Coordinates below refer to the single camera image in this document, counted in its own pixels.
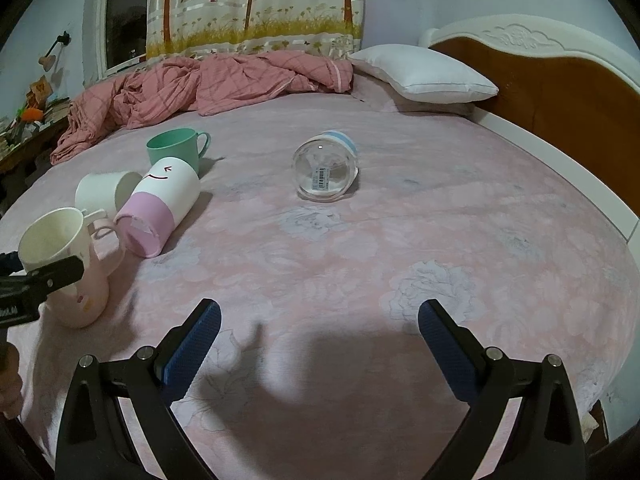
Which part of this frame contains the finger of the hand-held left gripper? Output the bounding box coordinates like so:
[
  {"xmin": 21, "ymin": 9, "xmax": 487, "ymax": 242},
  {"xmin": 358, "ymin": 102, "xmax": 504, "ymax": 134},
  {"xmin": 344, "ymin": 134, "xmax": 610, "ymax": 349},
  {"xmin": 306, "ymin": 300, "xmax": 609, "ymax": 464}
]
[{"xmin": 20, "ymin": 256, "xmax": 85, "ymax": 304}]

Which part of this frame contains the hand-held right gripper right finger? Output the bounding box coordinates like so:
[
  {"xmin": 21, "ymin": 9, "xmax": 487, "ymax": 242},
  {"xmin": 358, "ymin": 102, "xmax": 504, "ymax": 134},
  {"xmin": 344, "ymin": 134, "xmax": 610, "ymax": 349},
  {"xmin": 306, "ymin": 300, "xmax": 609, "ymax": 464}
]
[{"xmin": 417, "ymin": 298, "xmax": 588, "ymax": 480}]

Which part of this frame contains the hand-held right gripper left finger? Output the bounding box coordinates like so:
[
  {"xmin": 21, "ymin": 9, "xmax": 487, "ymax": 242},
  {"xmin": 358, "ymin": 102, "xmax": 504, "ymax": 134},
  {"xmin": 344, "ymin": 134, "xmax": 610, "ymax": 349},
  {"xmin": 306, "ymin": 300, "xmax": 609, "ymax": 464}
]
[{"xmin": 54, "ymin": 298, "xmax": 223, "ymax": 480}]

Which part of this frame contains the cream and pink mug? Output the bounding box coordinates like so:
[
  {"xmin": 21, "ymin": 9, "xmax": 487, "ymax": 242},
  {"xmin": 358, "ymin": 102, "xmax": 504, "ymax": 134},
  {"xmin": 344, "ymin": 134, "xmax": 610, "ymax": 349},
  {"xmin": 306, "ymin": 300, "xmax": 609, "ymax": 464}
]
[{"xmin": 18, "ymin": 207, "xmax": 126, "ymax": 330}]

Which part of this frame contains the glass cup with blue band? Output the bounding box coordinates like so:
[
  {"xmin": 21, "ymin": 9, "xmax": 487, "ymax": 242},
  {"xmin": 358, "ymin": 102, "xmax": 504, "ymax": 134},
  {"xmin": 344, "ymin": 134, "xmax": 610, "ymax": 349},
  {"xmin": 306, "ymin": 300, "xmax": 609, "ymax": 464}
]
[{"xmin": 292, "ymin": 129, "xmax": 360, "ymax": 204}]

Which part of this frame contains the small white cup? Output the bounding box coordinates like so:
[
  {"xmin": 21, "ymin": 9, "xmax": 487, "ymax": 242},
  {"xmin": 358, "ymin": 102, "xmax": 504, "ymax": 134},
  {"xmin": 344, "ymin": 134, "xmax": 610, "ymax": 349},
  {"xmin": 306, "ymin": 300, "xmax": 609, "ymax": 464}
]
[{"xmin": 75, "ymin": 170, "xmax": 144, "ymax": 222}]

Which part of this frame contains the white and pink smiley cup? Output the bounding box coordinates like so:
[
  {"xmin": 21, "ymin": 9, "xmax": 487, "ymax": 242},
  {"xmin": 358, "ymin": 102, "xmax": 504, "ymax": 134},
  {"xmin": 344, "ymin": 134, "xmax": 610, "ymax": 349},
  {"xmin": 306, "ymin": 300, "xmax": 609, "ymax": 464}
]
[{"xmin": 114, "ymin": 157, "xmax": 202, "ymax": 259}]

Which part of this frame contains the green cup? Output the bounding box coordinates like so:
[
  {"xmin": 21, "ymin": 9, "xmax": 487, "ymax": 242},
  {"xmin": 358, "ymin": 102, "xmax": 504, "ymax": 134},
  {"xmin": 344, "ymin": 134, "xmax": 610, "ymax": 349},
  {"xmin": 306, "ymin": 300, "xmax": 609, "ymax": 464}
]
[{"xmin": 146, "ymin": 128, "xmax": 212, "ymax": 179}]

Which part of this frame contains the person's left hand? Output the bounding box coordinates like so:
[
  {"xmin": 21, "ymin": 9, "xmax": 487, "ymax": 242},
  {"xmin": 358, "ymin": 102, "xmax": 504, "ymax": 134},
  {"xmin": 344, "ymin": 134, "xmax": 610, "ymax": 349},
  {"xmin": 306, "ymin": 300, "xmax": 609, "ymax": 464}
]
[{"xmin": 0, "ymin": 342, "xmax": 24, "ymax": 421}]

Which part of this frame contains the cluttered wooden desk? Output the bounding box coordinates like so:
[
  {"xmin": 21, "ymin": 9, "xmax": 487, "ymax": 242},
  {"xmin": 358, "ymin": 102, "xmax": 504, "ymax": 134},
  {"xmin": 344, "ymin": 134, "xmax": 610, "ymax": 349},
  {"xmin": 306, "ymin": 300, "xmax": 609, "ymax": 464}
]
[{"xmin": 0, "ymin": 75, "xmax": 74, "ymax": 183}]

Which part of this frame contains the pink floral bed sheet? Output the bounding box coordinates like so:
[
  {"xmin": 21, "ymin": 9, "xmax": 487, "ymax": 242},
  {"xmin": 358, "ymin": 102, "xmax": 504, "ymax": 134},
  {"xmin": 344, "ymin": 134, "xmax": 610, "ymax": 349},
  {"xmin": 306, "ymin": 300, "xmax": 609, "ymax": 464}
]
[{"xmin": 0, "ymin": 80, "xmax": 633, "ymax": 480}]

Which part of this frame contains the pink pillow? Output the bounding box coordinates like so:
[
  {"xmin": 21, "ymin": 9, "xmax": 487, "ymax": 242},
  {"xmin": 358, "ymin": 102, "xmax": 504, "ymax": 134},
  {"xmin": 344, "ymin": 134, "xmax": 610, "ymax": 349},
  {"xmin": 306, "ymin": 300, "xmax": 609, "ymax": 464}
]
[{"xmin": 350, "ymin": 79, "xmax": 477, "ymax": 119}]

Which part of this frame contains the pink checked quilt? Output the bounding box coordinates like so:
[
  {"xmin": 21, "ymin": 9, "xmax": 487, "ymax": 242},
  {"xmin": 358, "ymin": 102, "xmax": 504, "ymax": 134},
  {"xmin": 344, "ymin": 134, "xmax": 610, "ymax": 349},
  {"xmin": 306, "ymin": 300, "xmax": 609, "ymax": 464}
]
[{"xmin": 50, "ymin": 50, "xmax": 356, "ymax": 166}]

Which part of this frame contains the white framed window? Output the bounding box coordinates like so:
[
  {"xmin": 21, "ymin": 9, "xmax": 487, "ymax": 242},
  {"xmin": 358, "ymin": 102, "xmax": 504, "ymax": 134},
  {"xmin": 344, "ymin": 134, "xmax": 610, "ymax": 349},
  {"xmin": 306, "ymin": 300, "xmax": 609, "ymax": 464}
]
[{"xmin": 95, "ymin": 0, "xmax": 156, "ymax": 81}]

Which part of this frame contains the white and brown headboard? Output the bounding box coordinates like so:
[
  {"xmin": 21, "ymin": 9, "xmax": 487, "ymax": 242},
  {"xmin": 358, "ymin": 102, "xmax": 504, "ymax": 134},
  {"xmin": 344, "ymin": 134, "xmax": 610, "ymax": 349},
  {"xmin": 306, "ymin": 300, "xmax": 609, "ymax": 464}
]
[{"xmin": 417, "ymin": 14, "xmax": 640, "ymax": 241}]

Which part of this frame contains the white pillow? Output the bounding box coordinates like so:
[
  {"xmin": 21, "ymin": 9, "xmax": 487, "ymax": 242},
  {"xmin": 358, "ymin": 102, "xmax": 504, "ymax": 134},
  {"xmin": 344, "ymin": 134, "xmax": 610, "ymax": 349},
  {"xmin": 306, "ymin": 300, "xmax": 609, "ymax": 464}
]
[{"xmin": 346, "ymin": 44, "xmax": 500, "ymax": 104}]

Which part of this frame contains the tree print curtain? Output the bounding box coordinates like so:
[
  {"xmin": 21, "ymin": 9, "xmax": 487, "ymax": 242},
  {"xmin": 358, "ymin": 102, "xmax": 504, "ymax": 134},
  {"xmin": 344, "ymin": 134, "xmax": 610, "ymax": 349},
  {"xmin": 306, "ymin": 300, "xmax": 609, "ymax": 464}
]
[{"xmin": 146, "ymin": 0, "xmax": 365, "ymax": 61}]

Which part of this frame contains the wall lamp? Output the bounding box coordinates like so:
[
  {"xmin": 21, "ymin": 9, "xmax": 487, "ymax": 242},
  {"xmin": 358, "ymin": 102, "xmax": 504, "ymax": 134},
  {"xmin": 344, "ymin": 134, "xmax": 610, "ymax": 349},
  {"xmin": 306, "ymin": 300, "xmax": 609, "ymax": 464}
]
[{"xmin": 39, "ymin": 31, "xmax": 71, "ymax": 69}]

